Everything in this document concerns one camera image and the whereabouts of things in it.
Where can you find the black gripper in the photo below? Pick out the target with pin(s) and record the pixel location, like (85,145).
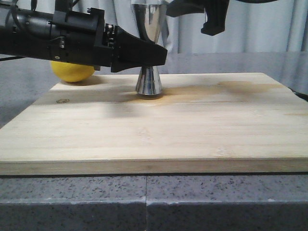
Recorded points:
(215,10)
(81,38)

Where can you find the silver double jigger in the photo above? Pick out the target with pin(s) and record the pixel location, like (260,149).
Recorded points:
(149,19)

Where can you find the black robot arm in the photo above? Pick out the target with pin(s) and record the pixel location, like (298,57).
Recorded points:
(25,33)

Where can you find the yellow lemon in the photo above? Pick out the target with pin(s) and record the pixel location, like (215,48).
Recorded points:
(71,73)

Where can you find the grey curtain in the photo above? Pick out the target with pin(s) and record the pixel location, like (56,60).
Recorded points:
(268,27)

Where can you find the wooden cutting board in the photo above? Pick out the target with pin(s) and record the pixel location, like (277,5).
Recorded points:
(203,123)

